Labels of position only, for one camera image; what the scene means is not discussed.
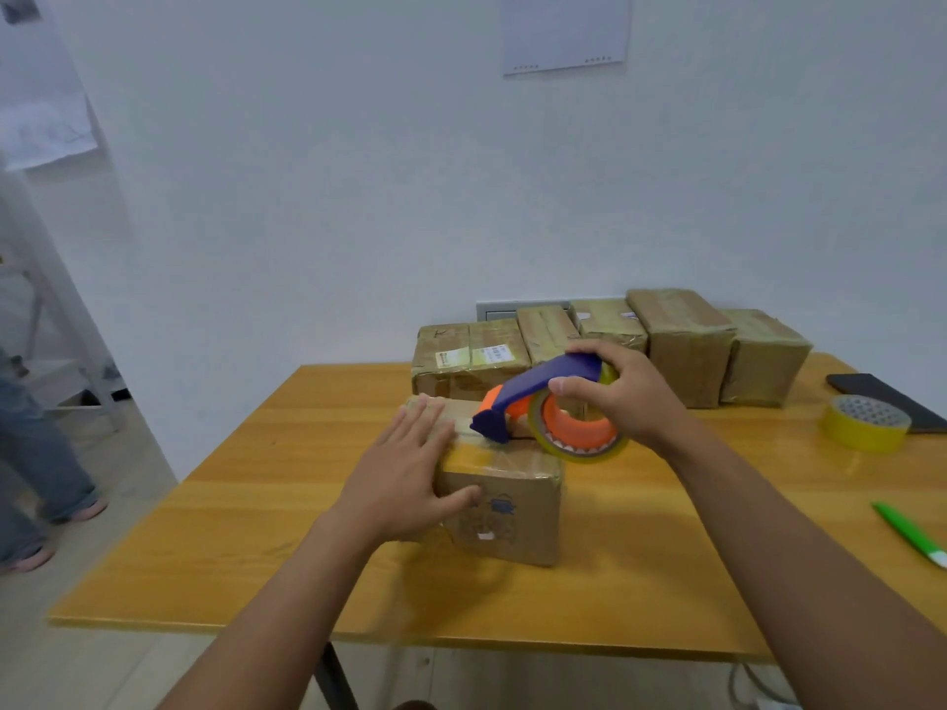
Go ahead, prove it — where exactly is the white paper sheet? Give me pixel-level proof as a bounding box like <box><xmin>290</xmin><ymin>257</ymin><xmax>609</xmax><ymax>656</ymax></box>
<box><xmin>0</xmin><ymin>0</ymin><xmax>99</xmax><ymax>173</ymax></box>

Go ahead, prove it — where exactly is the person's left forearm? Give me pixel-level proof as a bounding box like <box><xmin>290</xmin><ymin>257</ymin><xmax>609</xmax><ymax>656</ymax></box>
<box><xmin>157</xmin><ymin>507</ymin><xmax>389</xmax><ymax>710</ymax></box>

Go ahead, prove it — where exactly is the cardboard box blue drawing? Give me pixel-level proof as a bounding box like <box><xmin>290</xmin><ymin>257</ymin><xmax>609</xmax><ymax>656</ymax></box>
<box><xmin>405</xmin><ymin>395</ymin><xmax>565</xmax><ymax>568</ymax></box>

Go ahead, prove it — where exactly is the black table leg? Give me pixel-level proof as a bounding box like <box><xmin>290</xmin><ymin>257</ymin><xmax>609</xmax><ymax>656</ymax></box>
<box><xmin>314</xmin><ymin>643</ymin><xmax>360</xmax><ymax>710</ymax></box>

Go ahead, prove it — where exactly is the person's right forearm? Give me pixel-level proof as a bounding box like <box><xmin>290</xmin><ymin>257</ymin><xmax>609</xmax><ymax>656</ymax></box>
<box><xmin>657</xmin><ymin>427</ymin><xmax>947</xmax><ymax>710</ymax></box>

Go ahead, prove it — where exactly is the black smartphone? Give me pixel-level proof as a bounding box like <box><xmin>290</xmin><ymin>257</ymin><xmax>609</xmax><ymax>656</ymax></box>
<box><xmin>826</xmin><ymin>373</ymin><xmax>947</xmax><ymax>435</ymax></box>

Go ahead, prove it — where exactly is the row of taped brown parcels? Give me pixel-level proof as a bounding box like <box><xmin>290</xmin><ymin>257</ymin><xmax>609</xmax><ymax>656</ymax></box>
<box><xmin>410</xmin><ymin>288</ymin><xmax>813</xmax><ymax>409</ymax></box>

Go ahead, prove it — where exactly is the blue orange tape dispenser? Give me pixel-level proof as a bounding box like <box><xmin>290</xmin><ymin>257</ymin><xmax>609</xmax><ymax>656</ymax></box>
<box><xmin>471</xmin><ymin>352</ymin><xmax>622</xmax><ymax>452</ymax></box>

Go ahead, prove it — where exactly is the grey wall socket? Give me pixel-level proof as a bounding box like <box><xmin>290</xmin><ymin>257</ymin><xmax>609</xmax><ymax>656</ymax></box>
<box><xmin>475</xmin><ymin>300</ymin><xmax>572</xmax><ymax>323</ymax></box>

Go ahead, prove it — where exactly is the clear tape roll orange core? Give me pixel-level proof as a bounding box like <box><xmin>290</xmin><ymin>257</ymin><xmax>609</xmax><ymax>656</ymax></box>
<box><xmin>527</xmin><ymin>364</ymin><xmax>630</xmax><ymax>464</ymax></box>

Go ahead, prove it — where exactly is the green white utility knife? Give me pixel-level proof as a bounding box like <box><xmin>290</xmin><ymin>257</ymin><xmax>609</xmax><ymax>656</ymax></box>
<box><xmin>871</xmin><ymin>501</ymin><xmax>947</xmax><ymax>570</ymax></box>

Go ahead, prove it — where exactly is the person's left hand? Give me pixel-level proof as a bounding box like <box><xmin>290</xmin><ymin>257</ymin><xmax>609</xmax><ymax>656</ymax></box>
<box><xmin>326</xmin><ymin>395</ymin><xmax>483</xmax><ymax>545</ymax></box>

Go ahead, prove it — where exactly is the white wall poster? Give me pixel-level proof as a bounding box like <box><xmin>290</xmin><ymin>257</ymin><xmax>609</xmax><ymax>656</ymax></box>
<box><xmin>502</xmin><ymin>0</ymin><xmax>633</xmax><ymax>76</ymax></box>

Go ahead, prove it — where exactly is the person's right hand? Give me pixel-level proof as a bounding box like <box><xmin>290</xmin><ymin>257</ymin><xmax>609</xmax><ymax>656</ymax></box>
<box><xmin>548</xmin><ymin>339</ymin><xmax>701</xmax><ymax>460</ymax></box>

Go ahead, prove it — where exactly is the yellow tape roll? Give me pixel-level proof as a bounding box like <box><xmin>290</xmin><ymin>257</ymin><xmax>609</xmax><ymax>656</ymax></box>
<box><xmin>821</xmin><ymin>395</ymin><xmax>912</xmax><ymax>454</ymax></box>

